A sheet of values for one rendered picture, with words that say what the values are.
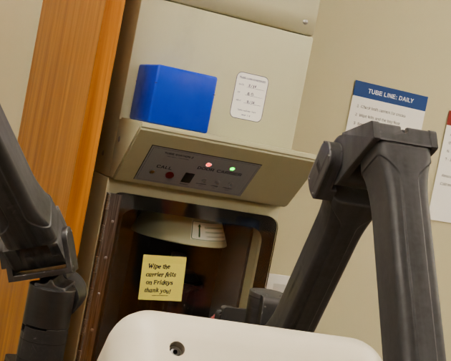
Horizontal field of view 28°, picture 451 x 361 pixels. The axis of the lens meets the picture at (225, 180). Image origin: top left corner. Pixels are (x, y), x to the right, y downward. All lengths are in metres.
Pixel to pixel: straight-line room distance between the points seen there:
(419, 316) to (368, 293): 1.37
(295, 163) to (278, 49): 0.21
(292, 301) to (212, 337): 0.55
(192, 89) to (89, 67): 0.16
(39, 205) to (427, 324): 0.45
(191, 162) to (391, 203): 0.57
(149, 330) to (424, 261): 0.38
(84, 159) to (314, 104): 0.85
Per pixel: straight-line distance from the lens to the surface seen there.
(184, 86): 1.39
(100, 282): 1.49
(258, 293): 1.33
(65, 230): 1.11
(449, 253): 2.36
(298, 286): 1.15
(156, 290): 1.52
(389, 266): 0.91
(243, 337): 0.63
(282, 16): 1.57
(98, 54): 1.36
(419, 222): 0.92
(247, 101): 1.54
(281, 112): 1.57
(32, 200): 1.03
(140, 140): 1.38
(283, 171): 1.49
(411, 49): 2.23
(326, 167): 1.02
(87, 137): 1.36
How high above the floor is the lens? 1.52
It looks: 3 degrees down
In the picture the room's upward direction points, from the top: 11 degrees clockwise
